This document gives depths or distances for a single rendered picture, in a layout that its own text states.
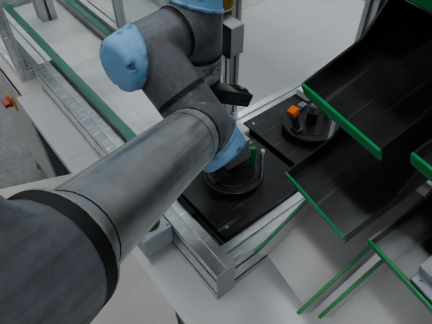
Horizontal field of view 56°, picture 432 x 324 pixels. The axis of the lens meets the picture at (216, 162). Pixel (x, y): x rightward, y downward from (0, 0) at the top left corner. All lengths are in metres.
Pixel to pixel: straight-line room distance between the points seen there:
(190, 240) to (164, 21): 0.45
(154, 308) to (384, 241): 0.49
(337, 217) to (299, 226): 0.17
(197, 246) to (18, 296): 0.62
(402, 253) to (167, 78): 0.37
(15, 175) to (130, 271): 1.62
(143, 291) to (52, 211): 0.66
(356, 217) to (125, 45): 0.37
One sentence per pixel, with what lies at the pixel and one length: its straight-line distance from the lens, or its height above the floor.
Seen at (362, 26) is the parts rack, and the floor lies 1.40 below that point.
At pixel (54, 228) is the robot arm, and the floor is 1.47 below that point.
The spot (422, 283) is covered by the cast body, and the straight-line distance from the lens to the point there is 0.54.
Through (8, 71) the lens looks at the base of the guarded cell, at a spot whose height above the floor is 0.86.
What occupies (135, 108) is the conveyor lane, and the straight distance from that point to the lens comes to 1.20.
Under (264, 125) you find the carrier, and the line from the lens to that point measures 1.04.
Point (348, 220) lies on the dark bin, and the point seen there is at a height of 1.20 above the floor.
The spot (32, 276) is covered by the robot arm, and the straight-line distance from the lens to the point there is 0.22.
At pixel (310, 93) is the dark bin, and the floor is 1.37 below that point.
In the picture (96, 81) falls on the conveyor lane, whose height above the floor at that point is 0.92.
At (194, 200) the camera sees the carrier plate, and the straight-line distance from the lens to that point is 0.87.
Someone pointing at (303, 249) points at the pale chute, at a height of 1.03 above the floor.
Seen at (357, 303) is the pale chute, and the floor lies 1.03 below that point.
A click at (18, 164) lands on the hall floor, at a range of 2.51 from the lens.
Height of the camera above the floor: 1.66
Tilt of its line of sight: 47 degrees down
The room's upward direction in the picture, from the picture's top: straight up
